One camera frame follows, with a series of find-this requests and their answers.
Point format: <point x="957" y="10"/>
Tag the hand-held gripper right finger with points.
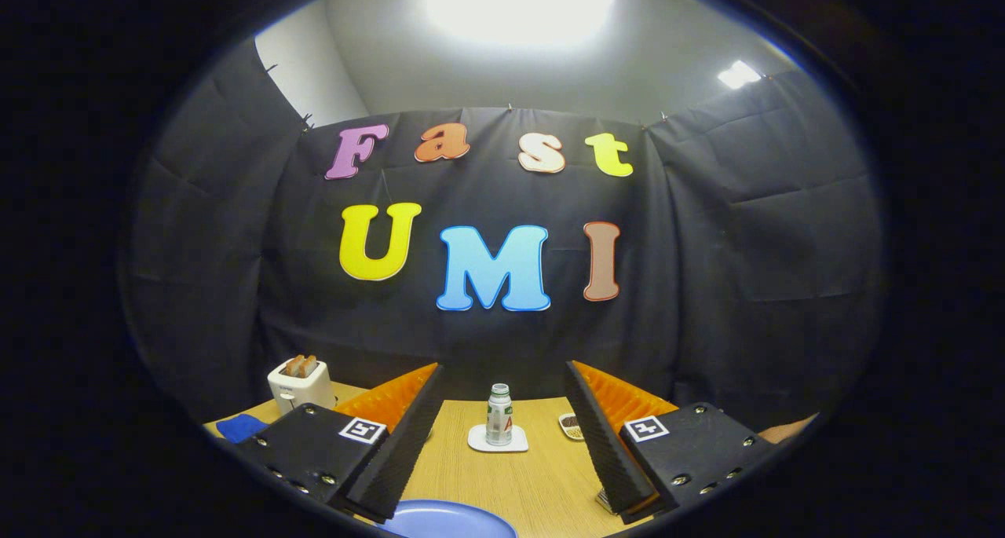
<point x="604" y="444"/>

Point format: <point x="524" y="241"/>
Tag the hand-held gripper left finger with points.
<point x="400" y="451"/>

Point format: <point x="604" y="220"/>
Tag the white divided condiment dish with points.
<point x="571" y="426"/>

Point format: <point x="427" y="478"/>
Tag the white coaster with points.
<point x="479" y="442"/>

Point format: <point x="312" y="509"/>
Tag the blue round plate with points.
<point x="447" y="522"/>

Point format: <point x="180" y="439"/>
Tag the white toaster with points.
<point x="302" y="393"/>

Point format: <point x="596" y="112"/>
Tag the toast slice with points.
<point x="311" y="365"/>
<point x="294" y="367"/>

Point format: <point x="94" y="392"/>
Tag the blue folded cloth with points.
<point x="239" y="428"/>

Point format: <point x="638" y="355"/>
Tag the small ceiling light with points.
<point x="738" y="75"/>

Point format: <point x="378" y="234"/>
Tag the large ceiling light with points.
<point x="518" y="8"/>

